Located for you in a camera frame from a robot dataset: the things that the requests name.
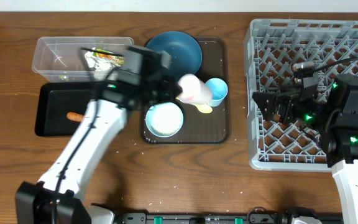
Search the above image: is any dark blue plate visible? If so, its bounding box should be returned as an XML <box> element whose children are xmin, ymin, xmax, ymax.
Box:
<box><xmin>146</xmin><ymin>31</ymin><xmax>203</xmax><ymax>80</ymax></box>

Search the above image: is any orange carrot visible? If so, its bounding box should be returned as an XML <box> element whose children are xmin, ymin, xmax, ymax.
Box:
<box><xmin>67</xmin><ymin>112</ymin><xmax>84</xmax><ymax>122</ymax></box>

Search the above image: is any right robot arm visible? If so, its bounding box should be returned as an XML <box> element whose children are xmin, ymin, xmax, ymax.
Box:
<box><xmin>252</xmin><ymin>74</ymin><xmax>358</xmax><ymax>223</ymax></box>

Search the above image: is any brown serving tray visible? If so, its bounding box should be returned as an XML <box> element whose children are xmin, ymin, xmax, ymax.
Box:
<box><xmin>140</xmin><ymin>37</ymin><xmax>231</xmax><ymax>144</ymax></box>

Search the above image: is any white tissue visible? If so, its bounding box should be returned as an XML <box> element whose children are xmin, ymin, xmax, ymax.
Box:
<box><xmin>85</xmin><ymin>52</ymin><xmax>114</xmax><ymax>80</ymax></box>

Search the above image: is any yellow green snack wrapper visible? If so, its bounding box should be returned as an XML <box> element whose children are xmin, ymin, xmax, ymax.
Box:
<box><xmin>93</xmin><ymin>49</ymin><xmax>124</xmax><ymax>67</ymax></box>

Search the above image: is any light blue rice bowl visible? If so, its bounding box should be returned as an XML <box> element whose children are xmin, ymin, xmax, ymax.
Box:
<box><xmin>145</xmin><ymin>103</ymin><xmax>184</xmax><ymax>138</ymax></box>

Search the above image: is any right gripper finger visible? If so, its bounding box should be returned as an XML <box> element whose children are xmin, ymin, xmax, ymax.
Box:
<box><xmin>252</xmin><ymin>92</ymin><xmax>280</xmax><ymax>121</ymax></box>
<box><xmin>276</xmin><ymin>85</ymin><xmax>301</xmax><ymax>95</ymax></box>

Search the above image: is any black rectangular tray bin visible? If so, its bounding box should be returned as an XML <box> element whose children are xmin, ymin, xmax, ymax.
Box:
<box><xmin>35</xmin><ymin>82</ymin><xmax>96</xmax><ymax>137</ymax></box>

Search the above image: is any light blue cup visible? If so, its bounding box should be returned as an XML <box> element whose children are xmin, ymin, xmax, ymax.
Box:
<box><xmin>206</xmin><ymin>78</ymin><xmax>228</xmax><ymax>107</ymax></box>

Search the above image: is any clear plastic waste bin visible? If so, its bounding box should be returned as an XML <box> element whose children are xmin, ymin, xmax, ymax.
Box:
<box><xmin>32</xmin><ymin>37</ymin><xmax>134</xmax><ymax>82</ymax></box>

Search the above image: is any yellow plastic spoon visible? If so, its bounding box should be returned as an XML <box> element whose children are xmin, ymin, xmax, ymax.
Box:
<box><xmin>194</xmin><ymin>104</ymin><xmax>213</xmax><ymax>114</ymax></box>

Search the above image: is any grey dishwasher rack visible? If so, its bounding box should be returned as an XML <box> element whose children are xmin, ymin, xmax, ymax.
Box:
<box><xmin>244</xmin><ymin>19</ymin><xmax>358</xmax><ymax>172</ymax></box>

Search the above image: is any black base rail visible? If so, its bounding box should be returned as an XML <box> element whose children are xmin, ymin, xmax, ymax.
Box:
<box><xmin>116</xmin><ymin>207</ymin><xmax>343</xmax><ymax>224</ymax></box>

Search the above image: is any pink cup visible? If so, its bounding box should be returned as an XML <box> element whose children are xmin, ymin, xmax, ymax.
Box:
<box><xmin>177</xmin><ymin>74</ymin><xmax>213</xmax><ymax>105</ymax></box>

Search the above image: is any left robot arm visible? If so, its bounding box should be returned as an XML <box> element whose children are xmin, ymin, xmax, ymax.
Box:
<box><xmin>15</xmin><ymin>70</ymin><xmax>181</xmax><ymax>223</ymax></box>

